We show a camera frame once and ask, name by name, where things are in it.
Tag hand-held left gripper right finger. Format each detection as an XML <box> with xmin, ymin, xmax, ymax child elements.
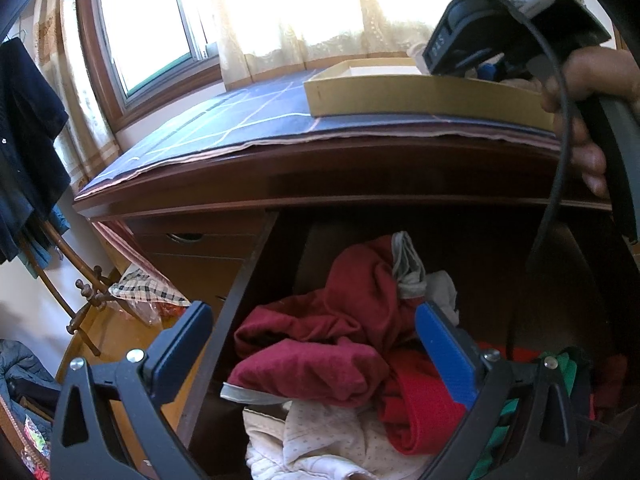
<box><xmin>415</xmin><ymin>301</ymin><xmax>581</xmax><ymax>480</ymax></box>

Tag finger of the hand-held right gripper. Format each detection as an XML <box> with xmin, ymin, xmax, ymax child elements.
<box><xmin>472</xmin><ymin>57</ymin><xmax>521</xmax><ymax>82</ymax></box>

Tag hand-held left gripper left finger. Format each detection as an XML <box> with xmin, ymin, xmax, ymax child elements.
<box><xmin>50</xmin><ymin>301</ymin><xmax>215</xmax><ymax>480</ymax></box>

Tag wide wooden drawer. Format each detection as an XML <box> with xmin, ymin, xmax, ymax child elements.
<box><xmin>177</xmin><ymin>210</ymin><xmax>640</xmax><ymax>480</ymax></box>

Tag bright red underwear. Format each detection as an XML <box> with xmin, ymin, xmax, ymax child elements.
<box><xmin>377</xmin><ymin>347</ymin><xmax>473</xmax><ymax>457</ymax></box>

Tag white underwear grey waistband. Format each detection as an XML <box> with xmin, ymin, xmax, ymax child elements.
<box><xmin>391</xmin><ymin>231</ymin><xmax>460</xmax><ymax>328</ymax></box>

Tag shallow cardboard tray box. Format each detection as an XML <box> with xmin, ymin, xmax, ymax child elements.
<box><xmin>303</xmin><ymin>57</ymin><xmax>556</xmax><ymax>133</ymax></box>

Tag dark red underwear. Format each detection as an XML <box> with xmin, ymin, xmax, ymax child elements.
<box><xmin>220</xmin><ymin>234</ymin><xmax>426</xmax><ymax>408</ymax></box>

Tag green underwear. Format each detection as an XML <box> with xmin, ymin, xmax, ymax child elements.
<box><xmin>467</xmin><ymin>350</ymin><xmax>593</xmax><ymax>480</ymax></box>

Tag cream dotted underwear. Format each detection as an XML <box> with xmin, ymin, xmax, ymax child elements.
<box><xmin>242</xmin><ymin>399</ymin><xmax>421</xmax><ymax>480</ymax></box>

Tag small dresser drawer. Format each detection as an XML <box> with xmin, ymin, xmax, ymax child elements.
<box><xmin>127</xmin><ymin>232</ymin><xmax>266</xmax><ymax>261</ymax></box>

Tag dark maroon underwear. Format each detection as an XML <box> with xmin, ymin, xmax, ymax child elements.
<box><xmin>590</xmin><ymin>354</ymin><xmax>631</xmax><ymax>411</ymax></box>

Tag person's right hand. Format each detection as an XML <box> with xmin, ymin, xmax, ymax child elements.
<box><xmin>540</xmin><ymin>46</ymin><xmax>640</xmax><ymax>197</ymax></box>

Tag clear plastic bag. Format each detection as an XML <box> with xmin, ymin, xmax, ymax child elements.
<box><xmin>131</xmin><ymin>297</ymin><xmax>193</xmax><ymax>331</ymax></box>

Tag checked cloth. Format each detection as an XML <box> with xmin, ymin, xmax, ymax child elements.
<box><xmin>107</xmin><ymin>267</ymin><xmax>193</xmax><ymax>318</ymax></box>

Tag wooden coat rack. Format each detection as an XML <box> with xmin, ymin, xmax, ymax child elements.
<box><xmin>0</xmin><ymin>30</ymin><xmax>126</xmax><ymax>356</ymax></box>

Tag grey puffer jacket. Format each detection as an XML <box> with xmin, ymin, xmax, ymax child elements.
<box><xmin>0</xmin><ymin>340</ymin><xmax>56</xmax><ymax>411</ymax></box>

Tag colourful packets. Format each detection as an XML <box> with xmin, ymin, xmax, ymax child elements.
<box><xmin>20</xmin><ymin>410</ymin><xmax>53</xmax><ymax>480</ymax></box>

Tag dark wooden dresser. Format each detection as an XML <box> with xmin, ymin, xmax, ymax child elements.
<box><xmin>72</xmin><ymin>125</ymin><xmax>640</xmax><ymax>480</ymax></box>

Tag teal hanging garment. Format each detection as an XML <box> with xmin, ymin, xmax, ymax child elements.
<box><xmin>22</xmin><ymin>205</ymin><xmax>71</xmax><ymax>281</ymax></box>

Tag cream lace curtain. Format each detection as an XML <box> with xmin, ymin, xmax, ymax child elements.
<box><xmin>207</xmin><ymin>0</ymin><xmax>501</xmax><ymax>91</ymax></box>

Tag blue checked tablecloth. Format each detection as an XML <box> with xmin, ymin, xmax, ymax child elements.
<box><xmin>75</xmin><ymin>67</ymin><xmax>561</xmax><ymax>201</ymax></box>

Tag beige patterned curtain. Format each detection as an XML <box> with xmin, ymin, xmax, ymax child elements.
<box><xmin>30</xmin><ymin>0</ymin><xmax>121</xmax><ymax>191</ymax></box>

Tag dark hanging coat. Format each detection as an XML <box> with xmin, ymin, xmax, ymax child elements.
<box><xmin>0</xmin><ymin>37</ymin><xmax>71</xmax><ymax>266</ymax></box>

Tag wooden framed window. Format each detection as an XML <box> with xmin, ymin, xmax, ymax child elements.
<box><xmin>75</xmin><ymin>0</ymin><xmax>223</xmax><ymax>128</ymax></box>

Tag black cable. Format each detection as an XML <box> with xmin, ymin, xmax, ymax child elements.
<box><xmin>482</xmin><ymin>0</ymin><xmax>576</xmax><ymax>273</ymax></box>

